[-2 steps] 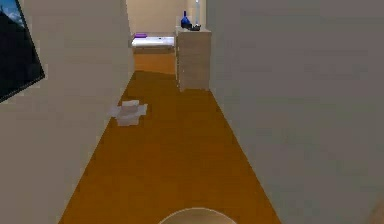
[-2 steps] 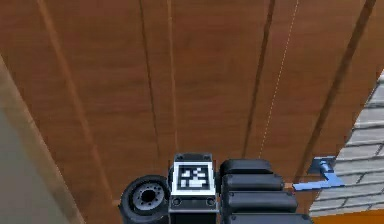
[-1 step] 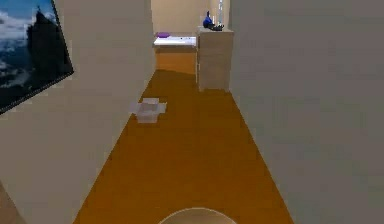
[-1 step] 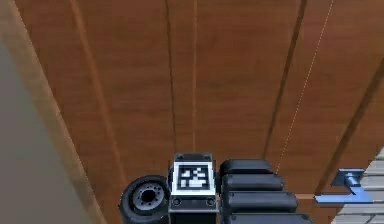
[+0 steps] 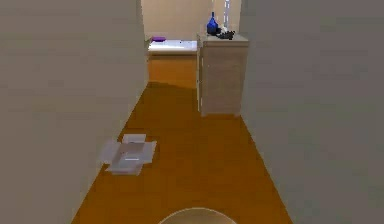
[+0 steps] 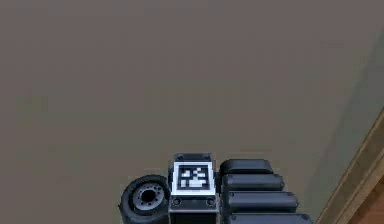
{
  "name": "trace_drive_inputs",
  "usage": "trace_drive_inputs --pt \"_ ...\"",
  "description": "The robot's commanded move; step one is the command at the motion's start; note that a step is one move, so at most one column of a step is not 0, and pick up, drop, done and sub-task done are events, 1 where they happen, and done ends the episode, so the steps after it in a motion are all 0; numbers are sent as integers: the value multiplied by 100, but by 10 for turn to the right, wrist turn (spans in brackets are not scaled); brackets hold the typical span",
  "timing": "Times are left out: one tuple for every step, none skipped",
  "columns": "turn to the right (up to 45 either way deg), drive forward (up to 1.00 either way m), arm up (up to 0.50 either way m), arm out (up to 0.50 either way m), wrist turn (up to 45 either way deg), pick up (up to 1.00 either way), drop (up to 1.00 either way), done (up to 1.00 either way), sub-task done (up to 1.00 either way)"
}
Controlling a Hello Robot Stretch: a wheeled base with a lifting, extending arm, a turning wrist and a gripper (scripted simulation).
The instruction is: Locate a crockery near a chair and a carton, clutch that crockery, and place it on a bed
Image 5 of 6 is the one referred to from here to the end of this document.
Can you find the purple pillow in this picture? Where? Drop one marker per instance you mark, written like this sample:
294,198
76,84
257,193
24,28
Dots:
158,39

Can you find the white open carton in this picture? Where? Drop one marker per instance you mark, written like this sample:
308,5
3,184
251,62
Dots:
128,155

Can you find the small black object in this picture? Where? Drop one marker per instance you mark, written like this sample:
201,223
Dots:
226,34

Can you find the beige chest of drawers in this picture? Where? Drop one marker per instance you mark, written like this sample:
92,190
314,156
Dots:
221,76

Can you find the blue vase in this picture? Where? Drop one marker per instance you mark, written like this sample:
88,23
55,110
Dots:
212,25

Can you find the white bed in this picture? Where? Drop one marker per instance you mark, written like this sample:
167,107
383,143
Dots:
173,46

